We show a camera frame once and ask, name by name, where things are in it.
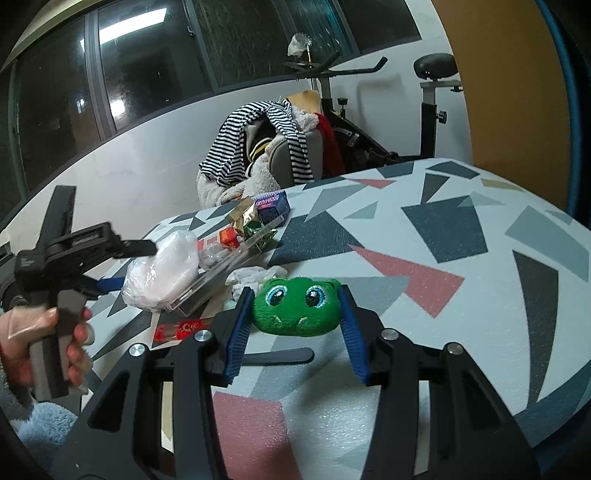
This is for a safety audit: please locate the blue hoop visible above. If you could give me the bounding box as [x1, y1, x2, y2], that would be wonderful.
[538, 0, 585, 222]

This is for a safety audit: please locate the green plush toy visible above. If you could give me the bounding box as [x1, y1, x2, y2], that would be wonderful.
[252, 275, 342, 335]

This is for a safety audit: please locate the gold foil wrapper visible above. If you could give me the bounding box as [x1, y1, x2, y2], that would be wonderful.
[229, 198, 259, 232]

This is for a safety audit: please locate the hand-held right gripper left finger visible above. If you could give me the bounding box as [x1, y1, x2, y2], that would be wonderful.
[48, 286, 257, 480]

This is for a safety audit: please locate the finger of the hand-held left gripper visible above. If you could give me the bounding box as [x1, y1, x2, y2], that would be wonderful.
[115, 238, 158, 260]
[78, 273, 126, 302]

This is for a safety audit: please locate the purple box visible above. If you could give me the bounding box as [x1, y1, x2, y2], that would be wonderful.
[253, 189, 291, 224]

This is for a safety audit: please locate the red shiny wrapper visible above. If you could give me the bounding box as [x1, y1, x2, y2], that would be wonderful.
[154, 318, 218, 344]

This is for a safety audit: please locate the exercise bike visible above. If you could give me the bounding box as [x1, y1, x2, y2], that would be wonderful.
[284, 53, 462, 174]

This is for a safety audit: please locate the clear wrapper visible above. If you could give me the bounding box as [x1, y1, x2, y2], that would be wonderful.
[198, 244, 241, 271]

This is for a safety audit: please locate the dark window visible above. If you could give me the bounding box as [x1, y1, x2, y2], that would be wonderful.
[0, 0, 421, 204]

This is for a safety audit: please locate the grey chair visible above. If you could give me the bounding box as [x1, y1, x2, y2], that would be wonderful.
[270, 90, 324, 183]

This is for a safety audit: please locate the white plastic cover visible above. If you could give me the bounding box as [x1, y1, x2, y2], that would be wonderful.
[287, 33, 312, 58]

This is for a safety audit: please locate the light blue fleece garment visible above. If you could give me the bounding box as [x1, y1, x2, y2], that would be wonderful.
[0, 369, 79, 462]

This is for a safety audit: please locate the wooden door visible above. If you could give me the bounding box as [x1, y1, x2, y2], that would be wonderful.
[431, 0, 573, 213]

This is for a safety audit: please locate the red cloth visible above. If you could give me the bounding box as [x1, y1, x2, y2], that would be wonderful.
[316, 113, 345, 176]

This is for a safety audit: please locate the white tissue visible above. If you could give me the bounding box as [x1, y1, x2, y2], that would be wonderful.
[225, 265, 287, 296]

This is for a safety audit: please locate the white plastic bag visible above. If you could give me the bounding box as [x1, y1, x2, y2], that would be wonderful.
[122, 230, 201, 311]

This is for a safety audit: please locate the black yellow striped garment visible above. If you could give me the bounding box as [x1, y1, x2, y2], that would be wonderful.
[245, 122, 278, 171]

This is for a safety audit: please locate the geometric patterned tablecloth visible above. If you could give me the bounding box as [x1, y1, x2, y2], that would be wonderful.
[85, 158, 591, 480]

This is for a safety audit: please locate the person's left hand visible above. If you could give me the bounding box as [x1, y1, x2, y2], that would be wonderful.
[0, 307, 95, 398]

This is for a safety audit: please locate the clear plastic tray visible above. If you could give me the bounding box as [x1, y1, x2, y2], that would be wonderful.
[159, 222, 282, 317]

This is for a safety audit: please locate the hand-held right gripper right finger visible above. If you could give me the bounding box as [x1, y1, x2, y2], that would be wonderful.
[337, 284, 543, 480]

